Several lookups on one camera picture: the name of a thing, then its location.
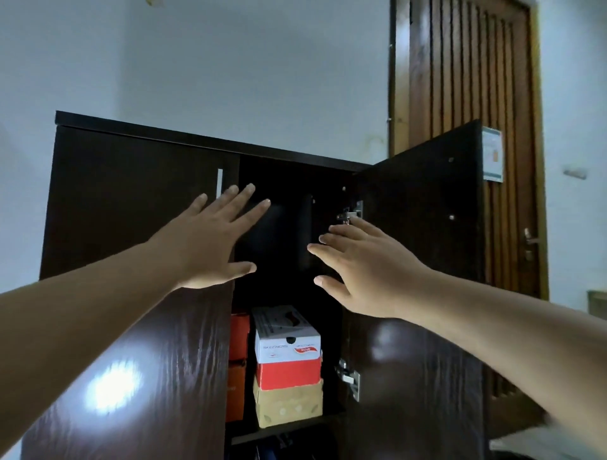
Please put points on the person's right hand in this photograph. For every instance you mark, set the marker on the person's right hand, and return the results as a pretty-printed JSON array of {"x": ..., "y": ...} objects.
[{"x": 379, "y": 279}]

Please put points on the person's left hand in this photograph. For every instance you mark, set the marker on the person's left hand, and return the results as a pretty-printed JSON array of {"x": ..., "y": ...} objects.
[{"x": 199, "y": 246}]

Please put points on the dark wooden cabinet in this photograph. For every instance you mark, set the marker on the dark wooden cabinet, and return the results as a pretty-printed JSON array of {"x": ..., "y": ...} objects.
[{"x": 118, "y": 189}]

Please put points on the red and white shoe box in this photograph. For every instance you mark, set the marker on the red and white shoe box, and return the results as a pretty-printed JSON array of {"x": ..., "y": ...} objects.
[{"x": 239, "y": 336}]

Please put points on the white Skechers shoebox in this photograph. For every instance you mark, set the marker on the white Skechers shoebox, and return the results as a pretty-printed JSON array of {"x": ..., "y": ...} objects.
[{"x": 272, "y": 327}]

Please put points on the red small shoebox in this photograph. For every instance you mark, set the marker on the red small shoebox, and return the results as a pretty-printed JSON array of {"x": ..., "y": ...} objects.
[{"x": 289, "y": 374}]

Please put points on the orange shoe box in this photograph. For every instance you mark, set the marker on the orange shoe box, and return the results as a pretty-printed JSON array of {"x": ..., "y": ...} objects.
[{"x": 235, "y": 393}]

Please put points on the tan cardboard shoebox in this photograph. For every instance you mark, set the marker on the tan cardboard shoebox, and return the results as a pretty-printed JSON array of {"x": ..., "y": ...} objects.
[{"x": 284, "y": 407}]

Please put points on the person's right forearm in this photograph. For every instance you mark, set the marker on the person's right forearm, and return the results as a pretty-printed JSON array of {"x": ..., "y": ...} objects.
[{"x": 521, "y": 341}]

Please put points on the person's left forearm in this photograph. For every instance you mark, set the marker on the person's left forearm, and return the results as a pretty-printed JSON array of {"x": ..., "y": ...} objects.
[{"x": 71, "y": 322}]

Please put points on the silver cabinet hinge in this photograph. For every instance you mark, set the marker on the silver cabinet hinge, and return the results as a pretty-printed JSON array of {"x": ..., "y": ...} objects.
[
  {"x": 356, "y": 208},
  {"x": 351, "y": 381}
]

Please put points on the white notice sheet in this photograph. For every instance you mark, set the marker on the white notice sheet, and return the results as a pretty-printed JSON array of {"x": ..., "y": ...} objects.
[{"x": 493, "y": 156}]

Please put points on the light wooden table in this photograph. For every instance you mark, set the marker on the light wooden table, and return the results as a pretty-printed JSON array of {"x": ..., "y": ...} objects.
[{"x": 598, "y": 303}]

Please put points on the brown slatted wooden door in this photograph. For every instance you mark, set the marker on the brown slatted wooden door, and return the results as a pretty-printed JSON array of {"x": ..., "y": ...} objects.
[{"x": 455, "y": 71}]

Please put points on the white wall fixture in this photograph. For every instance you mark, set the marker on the white wall fixture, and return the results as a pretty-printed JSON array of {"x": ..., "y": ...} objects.
[{"x": 575, "y": 172}]

